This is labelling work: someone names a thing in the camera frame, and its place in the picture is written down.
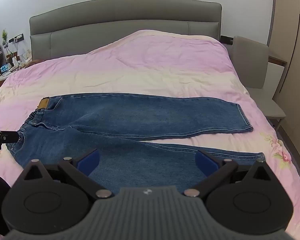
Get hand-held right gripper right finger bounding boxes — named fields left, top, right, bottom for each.
left=184, top=149, right=274, bottom=198

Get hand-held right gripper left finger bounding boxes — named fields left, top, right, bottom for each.
left=22, top=149, right=114, bottom=199

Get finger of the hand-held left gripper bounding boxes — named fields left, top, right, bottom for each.
left=0, top=124, right=20, bottom=151

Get blue denim pants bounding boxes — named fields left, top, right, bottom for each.
left=7, top=93, right=266, bottom=195

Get cluttered bedside table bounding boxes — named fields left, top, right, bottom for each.
left=0, top=55, right=32, bottom=96

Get small green potted plant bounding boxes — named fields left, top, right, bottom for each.
left=0, top=29, right=10, bottom=48

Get pink blanket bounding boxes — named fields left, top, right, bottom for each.
left=0, top=29, right=300, bottom=233

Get grey chair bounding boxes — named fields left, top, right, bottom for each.
left=233, top=36, right=286, bottom=131

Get white bedside table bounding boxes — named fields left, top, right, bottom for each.
left=265, top=55, right=288, bottom=93

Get grey upholstered bed headboard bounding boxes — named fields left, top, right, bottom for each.
left=29, top=0, right=222, bottom=61

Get beige wardrobe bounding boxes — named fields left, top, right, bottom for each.
left=267, top=0, right=300, bottom=173

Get black wall socket panel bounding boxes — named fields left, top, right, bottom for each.
left=8, top=33, right=24, bottom=43
left=220, top=35, right=234, bottom=46

